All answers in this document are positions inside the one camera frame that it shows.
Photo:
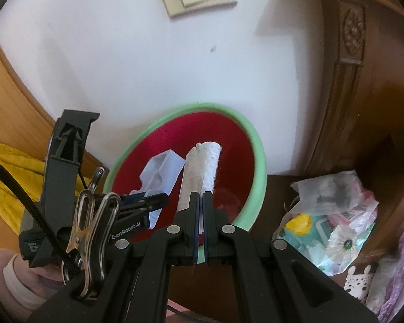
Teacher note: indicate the dark wooden nightstand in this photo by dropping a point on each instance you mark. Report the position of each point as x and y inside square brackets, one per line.
[276, 191]

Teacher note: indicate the teal wet wipes packet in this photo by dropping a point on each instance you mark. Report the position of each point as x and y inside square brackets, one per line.
[299, 232]

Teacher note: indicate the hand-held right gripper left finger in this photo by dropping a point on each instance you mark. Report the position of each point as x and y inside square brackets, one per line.
[195, 249]

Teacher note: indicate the clear plastic tray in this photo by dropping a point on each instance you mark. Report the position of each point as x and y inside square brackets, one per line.
[161, 171]

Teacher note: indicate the brown polka-dot cloth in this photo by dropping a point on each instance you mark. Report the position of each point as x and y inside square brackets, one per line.
[357, 282]

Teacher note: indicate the carved wooden headboard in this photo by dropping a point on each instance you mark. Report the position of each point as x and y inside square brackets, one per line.
[363, 74]

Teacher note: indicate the purple ruffled floral pillow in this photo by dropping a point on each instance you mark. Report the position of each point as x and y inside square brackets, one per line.
[402, 269]

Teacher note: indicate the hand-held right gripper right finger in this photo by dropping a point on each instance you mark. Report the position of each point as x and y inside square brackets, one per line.
[206, 245]

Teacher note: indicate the red bin with green rim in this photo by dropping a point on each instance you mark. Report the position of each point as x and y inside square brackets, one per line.
[235, 148]

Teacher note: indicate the white sock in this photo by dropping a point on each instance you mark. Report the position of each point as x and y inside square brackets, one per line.
[200, 171]

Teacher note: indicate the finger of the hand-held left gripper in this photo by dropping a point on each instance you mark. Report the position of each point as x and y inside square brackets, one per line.
[149, 218]
[144, 202]

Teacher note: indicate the silver metal spring clip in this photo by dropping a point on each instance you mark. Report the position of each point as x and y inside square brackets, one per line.
[97, 228]
[96, 178]

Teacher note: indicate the white cloth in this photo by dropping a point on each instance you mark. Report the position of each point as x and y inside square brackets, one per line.
[380, 282]

